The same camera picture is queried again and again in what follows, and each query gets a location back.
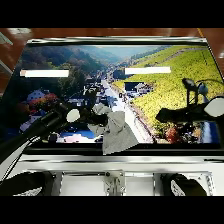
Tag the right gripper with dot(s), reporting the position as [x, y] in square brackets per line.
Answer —
[170, 115]

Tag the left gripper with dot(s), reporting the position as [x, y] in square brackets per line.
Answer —
[90, 116]

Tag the grey garment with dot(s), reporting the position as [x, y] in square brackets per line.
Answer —
[116, 133]

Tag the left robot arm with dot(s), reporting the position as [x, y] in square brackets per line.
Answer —
[46, 121]

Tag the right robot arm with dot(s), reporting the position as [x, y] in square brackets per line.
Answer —
[206, 111]

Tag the silver frame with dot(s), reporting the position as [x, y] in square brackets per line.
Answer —
[113, 166]

